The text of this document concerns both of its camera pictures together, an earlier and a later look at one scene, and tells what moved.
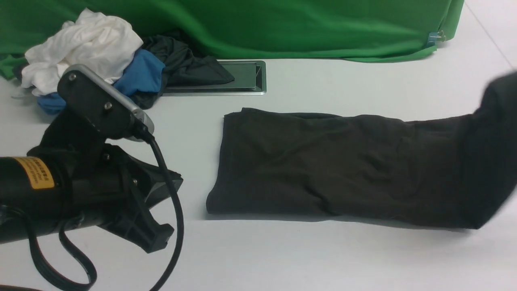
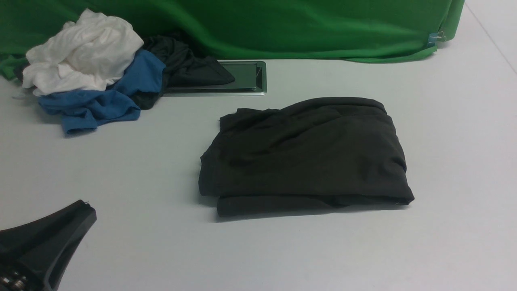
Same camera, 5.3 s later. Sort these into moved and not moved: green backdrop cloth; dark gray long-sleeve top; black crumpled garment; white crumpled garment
Moved: dark gray long-sleeve top
Not moved: black crumpled garment; green backdrop cloth; white crumpled garment
